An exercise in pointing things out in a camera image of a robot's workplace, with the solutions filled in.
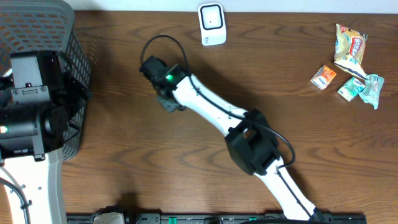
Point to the dark grey plastic basket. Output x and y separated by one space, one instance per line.
42 25

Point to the light green snack packet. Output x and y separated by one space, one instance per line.
371 92

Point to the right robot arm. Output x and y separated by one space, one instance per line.
252 144

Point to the white barcode scanner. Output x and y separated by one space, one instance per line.
212 24

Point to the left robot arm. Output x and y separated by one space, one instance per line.
36 123

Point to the large yellow snack bag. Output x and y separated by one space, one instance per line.
349 51

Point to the orange candy packet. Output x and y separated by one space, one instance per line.
323 77

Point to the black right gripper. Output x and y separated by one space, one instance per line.
168 107

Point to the teal candy packet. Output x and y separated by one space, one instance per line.
351 89

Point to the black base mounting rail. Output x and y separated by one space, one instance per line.
150 218

